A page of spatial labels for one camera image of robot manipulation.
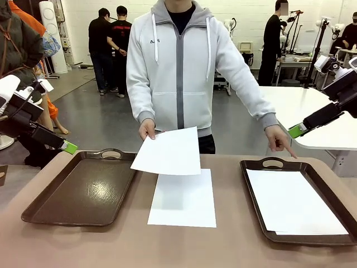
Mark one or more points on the man in black long sleeves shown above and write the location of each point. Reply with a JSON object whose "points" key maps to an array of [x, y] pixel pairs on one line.
{"points": [[270, 36]]}

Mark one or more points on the person in grey-white hoodie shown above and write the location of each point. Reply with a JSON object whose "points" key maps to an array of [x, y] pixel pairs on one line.
{"points": [[173, 69]]}

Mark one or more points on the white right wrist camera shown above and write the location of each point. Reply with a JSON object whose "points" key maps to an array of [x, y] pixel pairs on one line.
{"points": [[322, 63]]}

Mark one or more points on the blue patterned cloth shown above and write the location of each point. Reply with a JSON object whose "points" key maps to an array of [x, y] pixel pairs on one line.
{"points": [[51, 44]]}

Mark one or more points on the white round stand base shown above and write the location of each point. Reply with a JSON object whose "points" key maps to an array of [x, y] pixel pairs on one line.
{"points": [[5, 142]]}

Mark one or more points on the beige box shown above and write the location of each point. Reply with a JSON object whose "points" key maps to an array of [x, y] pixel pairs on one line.
{"points": [[245, 47]]}

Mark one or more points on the person's left hand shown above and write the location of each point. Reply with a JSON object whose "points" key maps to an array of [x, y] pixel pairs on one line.
{"points": [[274, 136]]}

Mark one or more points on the person's right hand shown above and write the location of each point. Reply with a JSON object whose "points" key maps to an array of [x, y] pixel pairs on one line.
{"points": [[146, 128]]}

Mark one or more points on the small brown object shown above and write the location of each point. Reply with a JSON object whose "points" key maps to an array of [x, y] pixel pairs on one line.
{"points": [[3, 170]]}

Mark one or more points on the seated person in black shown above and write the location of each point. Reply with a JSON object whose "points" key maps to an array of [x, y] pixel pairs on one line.
{"points": [[351, 33]]}

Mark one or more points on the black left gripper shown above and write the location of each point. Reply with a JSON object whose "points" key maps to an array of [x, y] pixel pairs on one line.
{"points": [[22, 117]]}

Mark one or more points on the man in black with cap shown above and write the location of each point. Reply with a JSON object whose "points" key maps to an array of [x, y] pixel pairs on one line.
{"points": [[99, 36]]}

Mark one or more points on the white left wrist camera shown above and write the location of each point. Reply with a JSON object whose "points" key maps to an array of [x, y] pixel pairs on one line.
{"points": [[47, 85]]}

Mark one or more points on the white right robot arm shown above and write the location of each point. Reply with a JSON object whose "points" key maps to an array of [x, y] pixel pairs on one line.
{"points": [[353, 62]]}

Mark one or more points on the background work desk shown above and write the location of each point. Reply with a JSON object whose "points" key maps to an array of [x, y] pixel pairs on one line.
{"points": [[293, 59]]}

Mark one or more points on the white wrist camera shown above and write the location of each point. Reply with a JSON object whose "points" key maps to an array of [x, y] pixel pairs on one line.
{"points": [[322, 63], [47, 85]]}

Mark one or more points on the orange garment figure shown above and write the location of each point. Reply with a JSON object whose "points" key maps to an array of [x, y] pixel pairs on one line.
{"points": [[30, 21]]}

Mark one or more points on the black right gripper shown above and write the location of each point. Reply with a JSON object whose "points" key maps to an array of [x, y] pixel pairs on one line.
{"points": [[346, 95]]}

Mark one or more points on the brown plastic serving tray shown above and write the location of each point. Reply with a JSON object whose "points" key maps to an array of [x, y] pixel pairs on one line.
{"points": [[320, 187], [83, 190]]}

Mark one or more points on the black tripod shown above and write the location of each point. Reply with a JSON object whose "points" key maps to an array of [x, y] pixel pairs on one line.
{"points": [[320, 39]]}

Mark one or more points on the person's right forearm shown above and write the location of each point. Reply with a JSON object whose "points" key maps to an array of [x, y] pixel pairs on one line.
{"points": [[139, 103]]}

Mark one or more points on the grey round stool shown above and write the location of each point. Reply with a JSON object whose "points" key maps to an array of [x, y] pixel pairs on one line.
{"points": [[290, 83]]}

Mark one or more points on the person's left forearm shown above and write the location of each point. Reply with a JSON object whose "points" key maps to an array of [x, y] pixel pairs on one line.
{"points": [[256, 103]]}

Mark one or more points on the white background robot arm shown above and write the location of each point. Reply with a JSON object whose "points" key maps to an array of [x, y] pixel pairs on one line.
{"points": [[230, 23], [338, 28]]}

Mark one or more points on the white tower air conditioner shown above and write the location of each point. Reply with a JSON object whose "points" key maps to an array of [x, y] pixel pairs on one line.
{"points": [[51, 16]]}

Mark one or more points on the man in red-print black shirt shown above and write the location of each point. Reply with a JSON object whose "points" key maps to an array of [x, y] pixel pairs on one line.
{"points": [[122, 36]]}

